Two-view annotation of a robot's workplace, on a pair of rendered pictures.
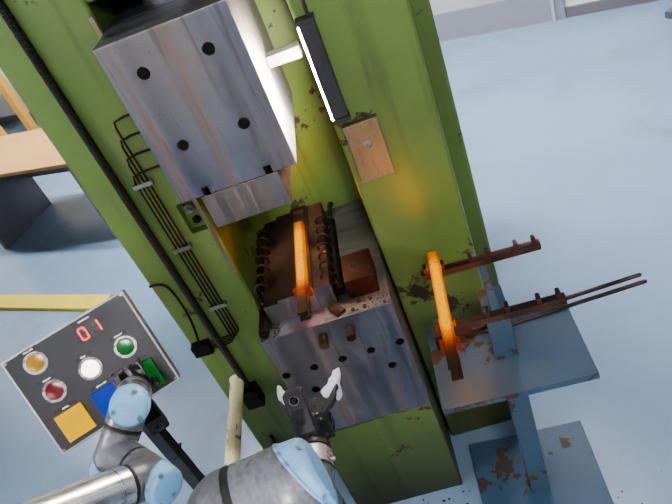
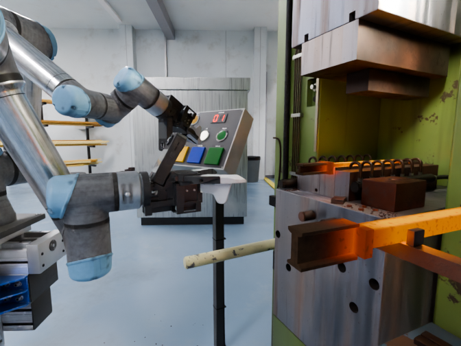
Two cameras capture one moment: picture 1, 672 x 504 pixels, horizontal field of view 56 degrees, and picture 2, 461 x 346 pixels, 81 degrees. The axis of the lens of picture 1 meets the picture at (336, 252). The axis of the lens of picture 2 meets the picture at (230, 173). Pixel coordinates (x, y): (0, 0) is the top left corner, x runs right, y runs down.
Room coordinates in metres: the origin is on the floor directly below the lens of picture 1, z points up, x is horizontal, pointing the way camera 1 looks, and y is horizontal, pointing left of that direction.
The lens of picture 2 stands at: (0.71, -0.32, 1.08)
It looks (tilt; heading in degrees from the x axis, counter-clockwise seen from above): 7 degrees down; 54
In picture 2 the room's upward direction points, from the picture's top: straight up
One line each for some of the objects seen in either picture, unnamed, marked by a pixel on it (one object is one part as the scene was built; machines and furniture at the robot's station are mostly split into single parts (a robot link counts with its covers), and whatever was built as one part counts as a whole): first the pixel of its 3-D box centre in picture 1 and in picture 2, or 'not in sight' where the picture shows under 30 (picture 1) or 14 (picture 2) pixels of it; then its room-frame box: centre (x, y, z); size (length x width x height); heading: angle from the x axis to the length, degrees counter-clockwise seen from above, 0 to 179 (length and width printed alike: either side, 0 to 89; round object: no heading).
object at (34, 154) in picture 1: (56, 185); not in sight; (4.62, 1.71, 0.33); 1.23 x 0.63 x 0.66; 58
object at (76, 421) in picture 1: (75, 421); (180, 154); (1.24, 0.78, 1.01); 0.07 x 0.05 x 0.07; 106
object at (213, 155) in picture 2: (145, 376); (214, 156); (1.30, 0.59, 1.01); 0.07 x 0.05 x 0.07; 106
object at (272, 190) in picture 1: (249, 159); (375, 60); (1.59, 0.11, 1.32); 0.42 x 0.20 x 0.10; 171
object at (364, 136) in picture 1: (369, 149); not in sight; (1.46, -0.18, 1.27); 0.09 x 0.02 x 0.17; 81
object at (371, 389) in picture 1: (342, 310); (379, 258); (1.59, 0.06, 0.69); 0.56 x 0.38 x 0.45; 171
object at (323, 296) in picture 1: (297, 257); (368, 175); (1.59, 0.11, 0.96); 0.42 x 0.20 x 0.09; 171
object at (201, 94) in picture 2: not in sight; (195, 152); (2.53, 2.98, 0.89); 1.41 x 1.06 x 1.77; 146
